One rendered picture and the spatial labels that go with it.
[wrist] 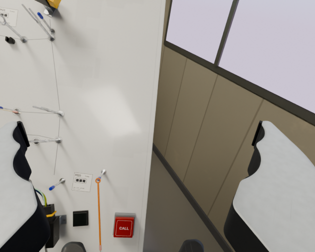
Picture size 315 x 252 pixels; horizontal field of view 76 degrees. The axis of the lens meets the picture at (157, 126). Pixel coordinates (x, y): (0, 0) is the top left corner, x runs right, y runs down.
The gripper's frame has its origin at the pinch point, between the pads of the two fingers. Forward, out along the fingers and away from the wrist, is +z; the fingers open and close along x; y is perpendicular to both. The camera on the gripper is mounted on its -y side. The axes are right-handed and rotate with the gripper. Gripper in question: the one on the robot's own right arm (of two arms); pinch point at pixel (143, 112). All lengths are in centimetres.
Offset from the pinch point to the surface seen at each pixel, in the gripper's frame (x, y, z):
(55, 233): -21.8, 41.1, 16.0
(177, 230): 23, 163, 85
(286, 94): 71, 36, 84
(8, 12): -38, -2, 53
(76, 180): -20, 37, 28
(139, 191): -2.9, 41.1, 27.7
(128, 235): -5, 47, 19
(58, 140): -24.5, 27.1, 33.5
